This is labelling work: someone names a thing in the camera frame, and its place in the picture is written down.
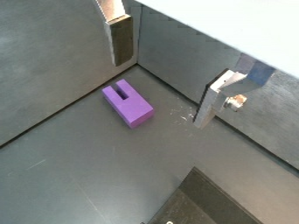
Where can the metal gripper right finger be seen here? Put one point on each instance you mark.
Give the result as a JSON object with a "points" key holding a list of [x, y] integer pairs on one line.
{"points": [[225, 91]]}

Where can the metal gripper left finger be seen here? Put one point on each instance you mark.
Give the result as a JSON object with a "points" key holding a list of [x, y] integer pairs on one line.
{"points": [[120, 28]]}

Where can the purple double-square block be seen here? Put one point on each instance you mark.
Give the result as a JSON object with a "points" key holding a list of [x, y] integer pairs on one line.
{"points": [[129, 103]]}

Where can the black curved holder block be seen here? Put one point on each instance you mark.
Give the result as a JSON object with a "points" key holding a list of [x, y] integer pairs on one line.
{"points": [[200, 202]]}

